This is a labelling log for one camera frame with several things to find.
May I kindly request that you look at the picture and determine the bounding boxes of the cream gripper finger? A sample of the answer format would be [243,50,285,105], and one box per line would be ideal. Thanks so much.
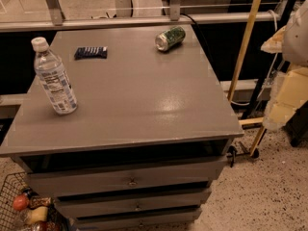
[263,64,308,131]
[261,26,286,54]

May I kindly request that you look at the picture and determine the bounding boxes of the clear plastic water bottle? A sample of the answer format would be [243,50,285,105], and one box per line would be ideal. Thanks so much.
[31,37,77,115]

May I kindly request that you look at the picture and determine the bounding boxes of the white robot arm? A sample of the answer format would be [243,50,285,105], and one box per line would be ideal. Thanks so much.
[261,0,308,131]

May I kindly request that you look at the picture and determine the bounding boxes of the pale yellow bottle in basket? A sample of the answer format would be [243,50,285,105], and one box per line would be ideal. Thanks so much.
[19,206,48,224]

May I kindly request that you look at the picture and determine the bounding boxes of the black stand pole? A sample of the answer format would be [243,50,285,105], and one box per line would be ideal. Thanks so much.
[241,0,303,120]

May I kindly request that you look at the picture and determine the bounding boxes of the yellow wooden pole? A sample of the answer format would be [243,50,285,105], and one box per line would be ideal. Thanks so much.
[227,0,261,102]

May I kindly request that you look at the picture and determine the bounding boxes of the grey metal railing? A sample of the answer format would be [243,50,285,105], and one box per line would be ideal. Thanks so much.
[0,0,292,33]

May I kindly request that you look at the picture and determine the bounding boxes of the green soda can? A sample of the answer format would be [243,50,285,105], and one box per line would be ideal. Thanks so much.
[155,26,186,52]

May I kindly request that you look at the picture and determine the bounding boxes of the top grey drawer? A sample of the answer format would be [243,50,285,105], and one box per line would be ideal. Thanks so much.
[25,156,227,197]

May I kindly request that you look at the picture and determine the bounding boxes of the grey drawer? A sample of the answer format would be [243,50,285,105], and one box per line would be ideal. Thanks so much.
[25,156,227,197]
[74,206,201,231]
[56,188,211,218]

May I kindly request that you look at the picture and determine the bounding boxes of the grey drawer cabinet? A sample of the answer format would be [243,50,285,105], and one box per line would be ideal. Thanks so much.
[0,24,244,231]

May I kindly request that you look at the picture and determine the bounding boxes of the middle grey drawer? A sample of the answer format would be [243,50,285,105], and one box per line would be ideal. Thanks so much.
[56,188,211,218]

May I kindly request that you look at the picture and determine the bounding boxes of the bottom grey drawer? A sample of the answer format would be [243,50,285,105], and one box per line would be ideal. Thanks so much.
[74,206,201,231]

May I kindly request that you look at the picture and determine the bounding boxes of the dark blue snack packet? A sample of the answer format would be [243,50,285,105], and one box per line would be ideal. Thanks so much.
[74,46,108,60]

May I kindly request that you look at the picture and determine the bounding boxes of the red brown jar in basket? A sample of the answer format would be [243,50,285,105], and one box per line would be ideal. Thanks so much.
[31,221,61,231]

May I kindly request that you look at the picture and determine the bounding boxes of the orange round fruit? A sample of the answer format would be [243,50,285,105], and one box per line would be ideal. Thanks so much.
[13,194,29,211]

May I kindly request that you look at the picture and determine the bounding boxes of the black cable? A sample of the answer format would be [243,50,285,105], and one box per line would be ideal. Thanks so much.
[180,13,222,82]

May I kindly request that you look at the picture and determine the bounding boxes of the black wire basket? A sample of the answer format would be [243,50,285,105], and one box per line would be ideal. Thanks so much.
[0,172,68,231]

